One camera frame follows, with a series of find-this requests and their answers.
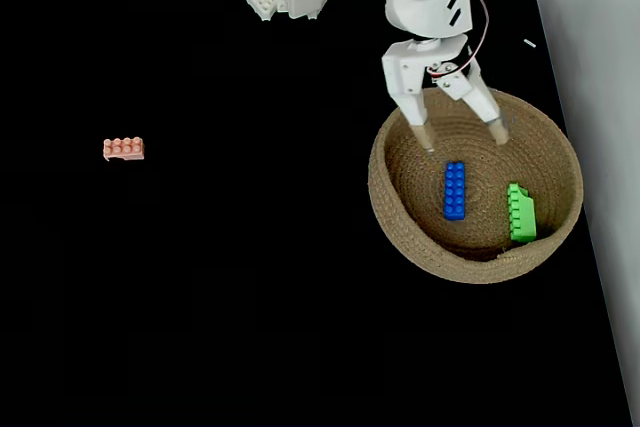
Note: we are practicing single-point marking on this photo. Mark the blue lego block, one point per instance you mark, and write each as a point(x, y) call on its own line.
point(454, 192)

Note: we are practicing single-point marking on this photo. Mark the green lego block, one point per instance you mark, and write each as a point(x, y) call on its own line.
point(522, 217)

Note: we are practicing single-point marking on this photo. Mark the pink lego block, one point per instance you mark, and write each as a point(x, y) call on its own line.
point(124, 149)

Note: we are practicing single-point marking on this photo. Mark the small white tape strip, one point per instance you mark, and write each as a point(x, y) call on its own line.
point(530, 43)

